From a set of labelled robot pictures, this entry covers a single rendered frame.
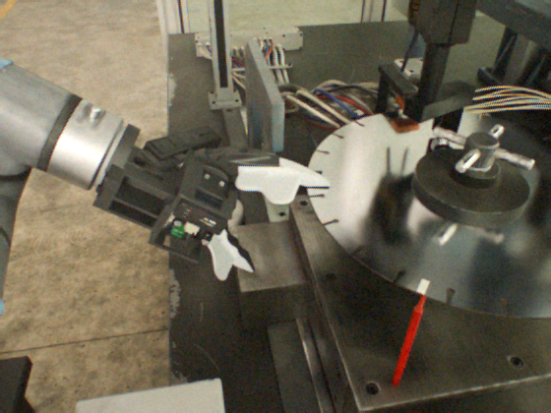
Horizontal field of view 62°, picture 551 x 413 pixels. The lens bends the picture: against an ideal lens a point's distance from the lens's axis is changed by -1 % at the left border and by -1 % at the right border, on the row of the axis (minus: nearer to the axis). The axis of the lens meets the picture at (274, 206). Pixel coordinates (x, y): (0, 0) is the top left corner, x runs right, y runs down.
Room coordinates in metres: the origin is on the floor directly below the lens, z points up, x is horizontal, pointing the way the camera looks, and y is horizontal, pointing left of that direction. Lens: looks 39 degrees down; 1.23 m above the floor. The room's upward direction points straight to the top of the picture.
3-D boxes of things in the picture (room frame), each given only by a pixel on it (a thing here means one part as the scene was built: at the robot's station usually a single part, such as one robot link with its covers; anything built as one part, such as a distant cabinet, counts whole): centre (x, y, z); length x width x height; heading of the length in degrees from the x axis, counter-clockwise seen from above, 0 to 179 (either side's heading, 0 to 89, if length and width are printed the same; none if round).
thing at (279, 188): (0.36, -0.01, 0.96); 0.09 x 0.06 x 0.03; 90
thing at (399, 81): (0.57, -0.16, 0.95); 0.10 x 0.03 x 0.07; 10
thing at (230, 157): (0.38, 0.04, 0.97); 0.09 x 0.02 x 0.05; 90
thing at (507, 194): (0.38, -0.20, 0.96); 0.11 x 0.11 x 0.03
